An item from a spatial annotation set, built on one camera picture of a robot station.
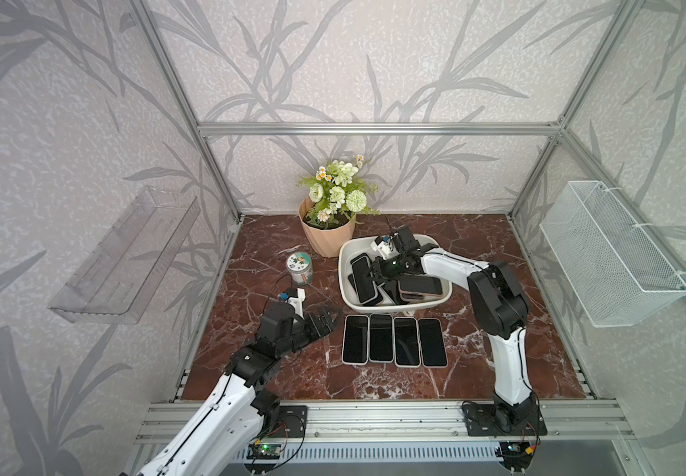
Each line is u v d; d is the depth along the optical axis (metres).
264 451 0.71
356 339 0.89
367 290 0.98
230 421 0.50
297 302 0.72
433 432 0.72
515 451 0.74
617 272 0.60
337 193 0.85
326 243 0.98
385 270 0.87
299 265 0.96
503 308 0.55
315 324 0.68
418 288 0.97
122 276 0.68
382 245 0.92
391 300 0.96
